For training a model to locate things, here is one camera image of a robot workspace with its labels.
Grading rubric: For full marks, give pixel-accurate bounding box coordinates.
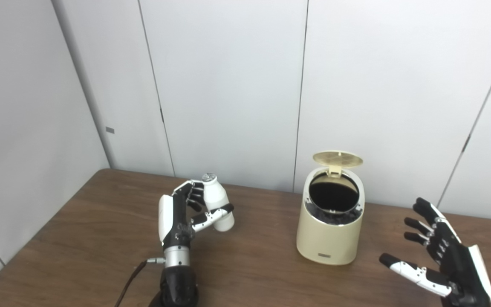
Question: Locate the cream round bin lid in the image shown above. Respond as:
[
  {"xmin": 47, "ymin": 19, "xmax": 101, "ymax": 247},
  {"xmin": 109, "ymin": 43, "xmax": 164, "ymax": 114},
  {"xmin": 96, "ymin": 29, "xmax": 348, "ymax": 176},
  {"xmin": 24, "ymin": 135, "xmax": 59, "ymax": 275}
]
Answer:
[{"xmin": 312, "ymin": 150, "xmax": 364, "ymax": 176}]

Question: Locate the small white plastic bottle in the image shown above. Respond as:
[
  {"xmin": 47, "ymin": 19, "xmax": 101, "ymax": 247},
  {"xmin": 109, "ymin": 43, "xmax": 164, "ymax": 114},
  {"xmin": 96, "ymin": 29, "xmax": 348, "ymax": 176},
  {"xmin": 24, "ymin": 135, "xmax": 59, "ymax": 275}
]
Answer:
[{"xmin": 202, "ymin": 173, "xmax": 235, "ymax": 232}]

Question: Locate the cream-colored round bin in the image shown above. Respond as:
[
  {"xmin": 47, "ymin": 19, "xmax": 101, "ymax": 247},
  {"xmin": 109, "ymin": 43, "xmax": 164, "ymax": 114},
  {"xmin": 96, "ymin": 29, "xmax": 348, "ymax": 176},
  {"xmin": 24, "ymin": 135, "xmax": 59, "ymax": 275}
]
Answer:
[{"xmin": 296, "ymin": 166, "xmax": 364, "ymax": 266}]

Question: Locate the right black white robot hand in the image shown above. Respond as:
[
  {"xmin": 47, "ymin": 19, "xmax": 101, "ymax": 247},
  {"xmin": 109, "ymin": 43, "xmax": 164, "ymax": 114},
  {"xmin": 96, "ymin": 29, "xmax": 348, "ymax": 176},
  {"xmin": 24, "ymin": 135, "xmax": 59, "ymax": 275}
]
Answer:
[{"xmin": 378, "ymin": 197, "xmax": 491, "ymax": 307}]

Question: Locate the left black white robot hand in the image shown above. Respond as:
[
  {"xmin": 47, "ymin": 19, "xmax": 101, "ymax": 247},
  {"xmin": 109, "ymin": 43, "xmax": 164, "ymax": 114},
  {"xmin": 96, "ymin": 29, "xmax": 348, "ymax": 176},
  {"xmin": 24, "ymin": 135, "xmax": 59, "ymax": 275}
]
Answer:
[{"xmin": 158, "ymin": 180, "xmax": 234, "ymax": 250}]

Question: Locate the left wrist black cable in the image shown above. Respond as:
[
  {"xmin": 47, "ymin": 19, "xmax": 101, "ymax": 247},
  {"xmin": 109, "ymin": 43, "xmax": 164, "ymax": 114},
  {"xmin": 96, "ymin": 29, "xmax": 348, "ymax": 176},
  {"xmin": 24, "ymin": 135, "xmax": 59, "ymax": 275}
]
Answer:
[{"xmin": 114, "ymin": 257, "xmax": 166, "ymax": 307}]

